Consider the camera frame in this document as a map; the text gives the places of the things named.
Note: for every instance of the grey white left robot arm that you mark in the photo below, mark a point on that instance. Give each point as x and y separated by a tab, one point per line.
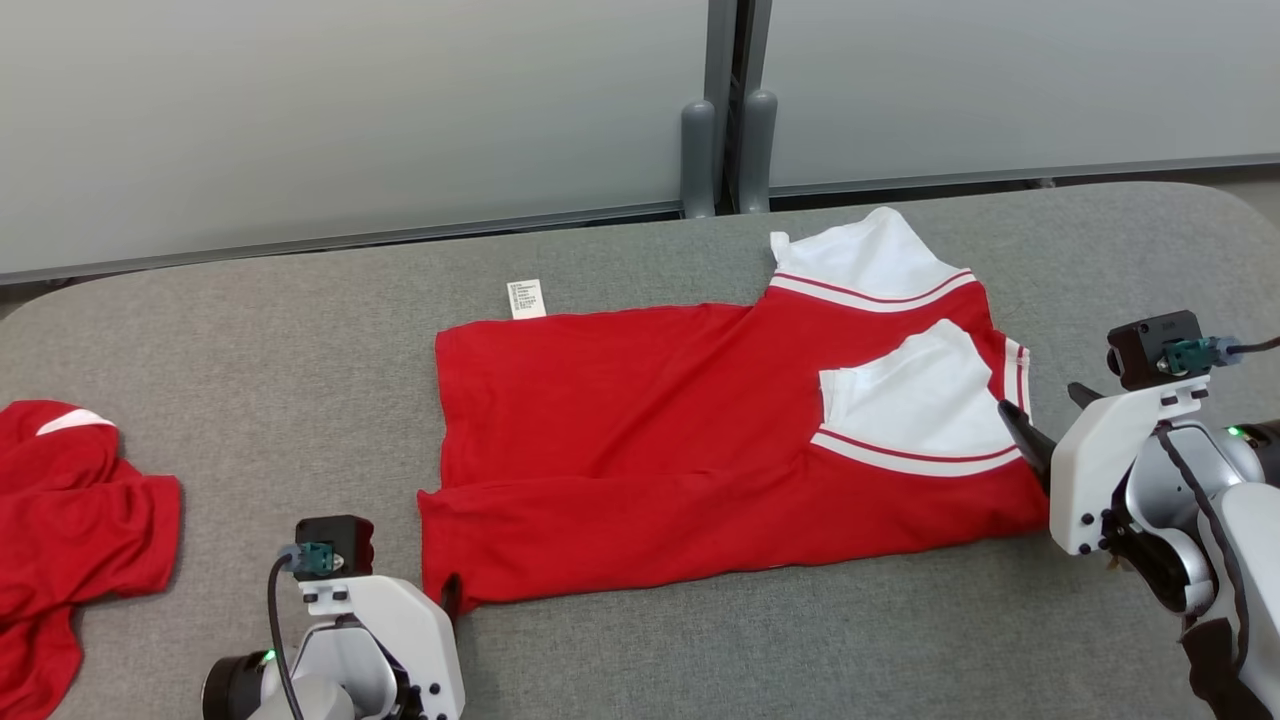
310	700

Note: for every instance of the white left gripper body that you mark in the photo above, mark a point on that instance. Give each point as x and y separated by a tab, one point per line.
420	630

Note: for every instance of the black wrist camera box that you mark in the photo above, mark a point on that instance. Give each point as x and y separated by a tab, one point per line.
345	535
1140	345

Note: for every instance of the narrow frosted partition panel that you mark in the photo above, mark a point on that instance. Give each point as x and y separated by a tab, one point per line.
1020	80

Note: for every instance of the wide frosted partition panel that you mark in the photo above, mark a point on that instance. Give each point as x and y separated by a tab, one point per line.
350	110

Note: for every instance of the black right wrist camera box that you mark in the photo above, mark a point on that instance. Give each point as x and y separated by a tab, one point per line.
1140	345

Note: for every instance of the grey fabric sofa cushion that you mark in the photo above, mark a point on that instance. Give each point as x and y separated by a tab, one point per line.
300	400

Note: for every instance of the red shirt with white sleeves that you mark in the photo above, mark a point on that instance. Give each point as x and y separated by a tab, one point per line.
650	420

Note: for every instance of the grey partition post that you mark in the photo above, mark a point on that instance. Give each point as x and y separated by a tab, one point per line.
757	150
700	160

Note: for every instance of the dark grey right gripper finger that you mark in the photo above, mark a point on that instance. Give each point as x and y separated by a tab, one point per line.
1086	397
1030	448

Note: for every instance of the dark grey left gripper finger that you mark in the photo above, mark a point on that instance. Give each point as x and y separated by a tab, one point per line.
452	596

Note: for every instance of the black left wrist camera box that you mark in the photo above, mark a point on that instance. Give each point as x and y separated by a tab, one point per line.
345	535

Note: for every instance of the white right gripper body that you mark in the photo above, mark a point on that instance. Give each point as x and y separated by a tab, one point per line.
1085	470

